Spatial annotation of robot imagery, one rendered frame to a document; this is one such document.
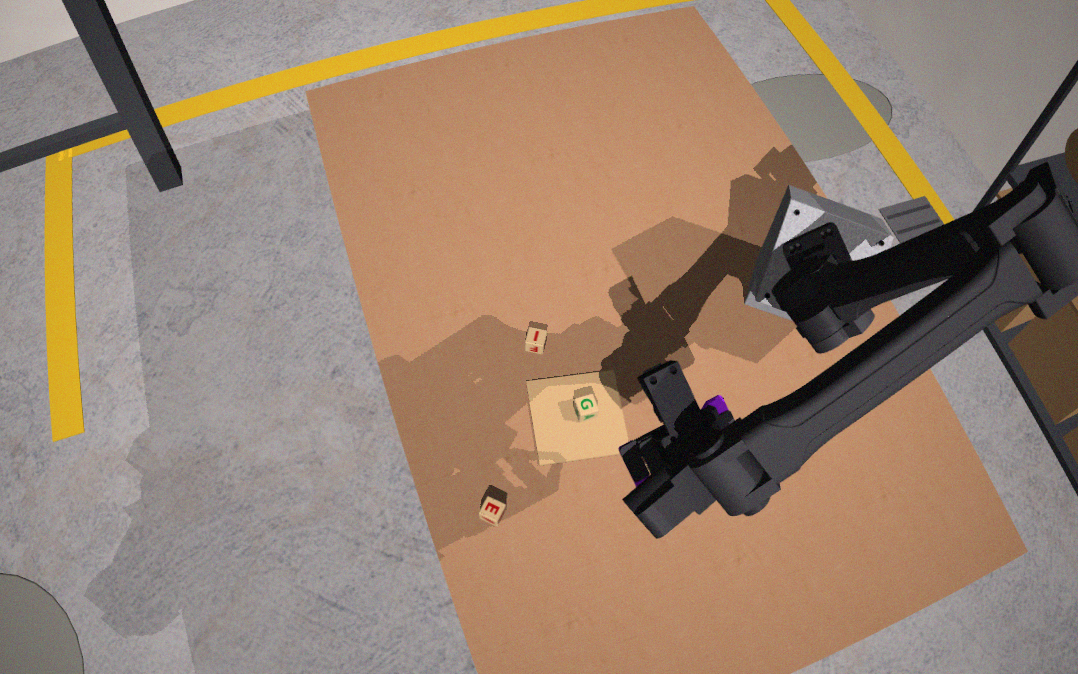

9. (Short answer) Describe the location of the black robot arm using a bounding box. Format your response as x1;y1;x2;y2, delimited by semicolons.
623;162;1078;539

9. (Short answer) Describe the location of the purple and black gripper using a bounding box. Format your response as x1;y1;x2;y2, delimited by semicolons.
618;395;735;486

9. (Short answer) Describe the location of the tan flat mat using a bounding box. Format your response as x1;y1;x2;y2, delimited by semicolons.
526;370;628;466

